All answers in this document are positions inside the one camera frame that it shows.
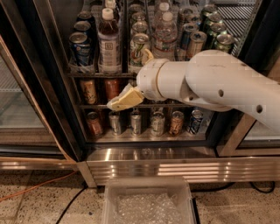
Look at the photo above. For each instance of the rear blue pepsi can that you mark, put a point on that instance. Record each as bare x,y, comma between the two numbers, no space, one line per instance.
85,15

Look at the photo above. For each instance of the grey can bottom shelf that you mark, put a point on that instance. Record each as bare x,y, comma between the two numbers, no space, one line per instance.
157,123

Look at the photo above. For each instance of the orange can middle shelf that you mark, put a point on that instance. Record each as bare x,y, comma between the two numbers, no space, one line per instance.
112,88

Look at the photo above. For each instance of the blue can bottom shelf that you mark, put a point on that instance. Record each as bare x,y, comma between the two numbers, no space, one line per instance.
195,121

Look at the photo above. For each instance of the steel fridge cabinet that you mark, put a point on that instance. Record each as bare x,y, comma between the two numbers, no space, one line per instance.
230,146

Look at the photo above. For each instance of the clear plastic bin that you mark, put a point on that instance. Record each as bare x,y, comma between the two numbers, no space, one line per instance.
148,201

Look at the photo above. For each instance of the clear water bottle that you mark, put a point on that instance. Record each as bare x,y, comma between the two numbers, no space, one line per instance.
165,37
161,8

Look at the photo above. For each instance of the front clear water bottle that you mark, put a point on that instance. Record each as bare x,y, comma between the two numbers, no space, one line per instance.
165,37

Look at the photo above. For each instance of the tan can middle shelf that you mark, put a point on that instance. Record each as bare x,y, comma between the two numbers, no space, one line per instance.
88,91

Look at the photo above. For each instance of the front blue pepsi can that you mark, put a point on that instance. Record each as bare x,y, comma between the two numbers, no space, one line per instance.
81,60

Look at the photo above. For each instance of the middle blue pepsi can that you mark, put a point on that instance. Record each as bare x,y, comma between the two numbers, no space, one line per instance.
85,27

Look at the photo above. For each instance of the green soda can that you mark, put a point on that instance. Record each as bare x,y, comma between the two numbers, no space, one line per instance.
212,18
224,42
212,33
208,9

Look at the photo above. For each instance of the white 7up can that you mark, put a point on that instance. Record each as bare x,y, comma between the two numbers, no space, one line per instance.
139,27
138,16
138,44

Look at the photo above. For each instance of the silver redbull can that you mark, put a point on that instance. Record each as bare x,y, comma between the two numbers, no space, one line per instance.
186,15
187,30
197,41

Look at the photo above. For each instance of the brown drink plastic bottle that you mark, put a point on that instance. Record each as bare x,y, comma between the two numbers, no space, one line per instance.
109,43

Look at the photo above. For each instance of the front green soda can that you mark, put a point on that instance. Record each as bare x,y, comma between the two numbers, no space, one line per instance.
224,42

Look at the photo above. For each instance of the brown can bottom shelf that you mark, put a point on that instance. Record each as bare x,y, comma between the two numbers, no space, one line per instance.
94,123

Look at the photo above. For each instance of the tan can shelf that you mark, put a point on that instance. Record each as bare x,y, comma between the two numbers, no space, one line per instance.
88,91
177,120

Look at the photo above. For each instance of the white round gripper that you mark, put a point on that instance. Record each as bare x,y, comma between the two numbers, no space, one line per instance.
148,79

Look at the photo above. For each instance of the tan can bottom shelf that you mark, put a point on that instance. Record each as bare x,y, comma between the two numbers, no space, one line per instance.
177,120

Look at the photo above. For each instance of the front white 7up can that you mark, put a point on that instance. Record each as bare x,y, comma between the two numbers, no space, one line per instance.
138,44

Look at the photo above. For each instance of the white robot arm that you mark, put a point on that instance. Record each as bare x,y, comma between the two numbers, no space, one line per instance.
212,80

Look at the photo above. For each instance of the silver can shelf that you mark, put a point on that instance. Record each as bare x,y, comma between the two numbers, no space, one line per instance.
135,122
115,123

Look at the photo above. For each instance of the rear clear water bottle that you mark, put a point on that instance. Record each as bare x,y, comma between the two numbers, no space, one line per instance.
161,8

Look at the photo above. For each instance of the blue pepsi can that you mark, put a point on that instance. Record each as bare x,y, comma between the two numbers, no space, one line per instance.
85,27
85,15
81,60

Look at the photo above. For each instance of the front silver redbull can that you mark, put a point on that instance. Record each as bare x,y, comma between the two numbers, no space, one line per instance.
197,41

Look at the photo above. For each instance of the left fridge glass door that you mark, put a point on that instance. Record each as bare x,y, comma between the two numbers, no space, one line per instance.
30,136

